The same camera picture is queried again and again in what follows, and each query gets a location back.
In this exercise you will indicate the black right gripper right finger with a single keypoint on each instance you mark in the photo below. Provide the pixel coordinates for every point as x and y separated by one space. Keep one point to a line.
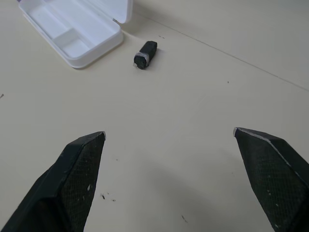
277 178

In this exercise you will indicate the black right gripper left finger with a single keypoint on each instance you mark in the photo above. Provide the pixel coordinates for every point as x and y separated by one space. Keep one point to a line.
65 183

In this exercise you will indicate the white plastic box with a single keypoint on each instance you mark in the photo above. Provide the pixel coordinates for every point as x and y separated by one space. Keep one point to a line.
72 29

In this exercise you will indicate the black eraser with grey band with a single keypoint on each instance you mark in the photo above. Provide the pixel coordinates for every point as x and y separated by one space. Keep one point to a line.
145 56

